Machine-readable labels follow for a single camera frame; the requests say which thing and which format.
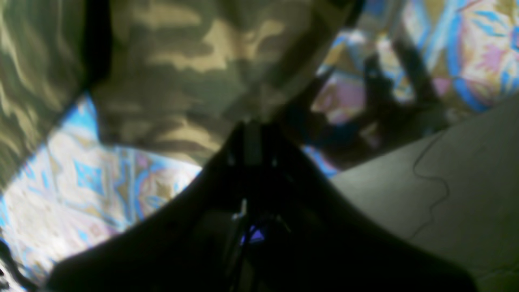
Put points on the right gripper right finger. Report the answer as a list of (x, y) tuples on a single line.
[(316, 241)]

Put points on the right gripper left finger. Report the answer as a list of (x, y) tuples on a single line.
[(194, 243)]

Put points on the camouflage T-shirt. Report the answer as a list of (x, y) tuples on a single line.
[(168, 76)]

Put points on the patterned tile tablecloth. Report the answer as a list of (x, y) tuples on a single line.
[(443, 60)]

